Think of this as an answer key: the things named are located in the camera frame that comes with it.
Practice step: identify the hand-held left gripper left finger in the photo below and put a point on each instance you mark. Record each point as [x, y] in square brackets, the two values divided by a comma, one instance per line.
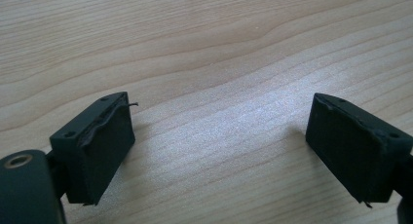
[97, 146]

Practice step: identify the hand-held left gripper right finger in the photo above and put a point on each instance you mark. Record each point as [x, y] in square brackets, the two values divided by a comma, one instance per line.
[350, 146]

